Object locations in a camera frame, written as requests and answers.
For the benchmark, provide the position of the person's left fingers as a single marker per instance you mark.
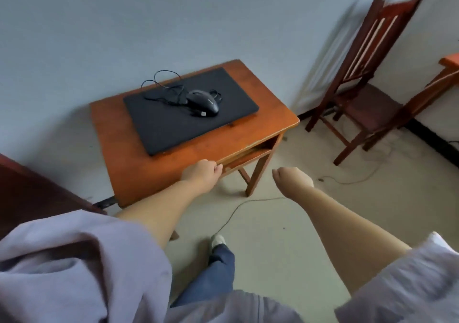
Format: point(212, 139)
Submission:
point(218, 169)

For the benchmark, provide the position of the blue jeans leg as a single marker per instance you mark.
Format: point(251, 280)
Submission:
point(215, 279)

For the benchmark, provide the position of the lavender sweatshirt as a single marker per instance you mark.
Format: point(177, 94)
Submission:
point(71, 269)

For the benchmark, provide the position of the dark wooden furniture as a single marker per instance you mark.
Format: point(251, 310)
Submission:
point(32, 193)

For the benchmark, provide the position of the dark brown wooden chair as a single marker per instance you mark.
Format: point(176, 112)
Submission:
point(369, 107)

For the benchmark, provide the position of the orange wooden desk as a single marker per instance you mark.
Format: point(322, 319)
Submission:
point(435, 89)

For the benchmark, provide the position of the white shoe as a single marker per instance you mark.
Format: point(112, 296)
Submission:
point(217, 240)

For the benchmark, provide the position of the black closed laptop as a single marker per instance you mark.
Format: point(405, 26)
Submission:
point(168, 125)

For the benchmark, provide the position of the person's left forearm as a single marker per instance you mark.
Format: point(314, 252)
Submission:
point(161, 211)

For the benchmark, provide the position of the person's left hand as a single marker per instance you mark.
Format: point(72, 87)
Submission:
point(199, 176)

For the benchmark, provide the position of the small orange wooden table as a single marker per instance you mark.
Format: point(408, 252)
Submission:
point(118, 161)

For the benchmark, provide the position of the person's right forearm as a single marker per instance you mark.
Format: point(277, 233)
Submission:
point(344, 236)

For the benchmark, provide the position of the person's right hand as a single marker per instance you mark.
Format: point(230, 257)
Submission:
point(294, 181)

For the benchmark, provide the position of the black computer mouse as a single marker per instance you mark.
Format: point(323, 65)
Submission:
point(203, 101)

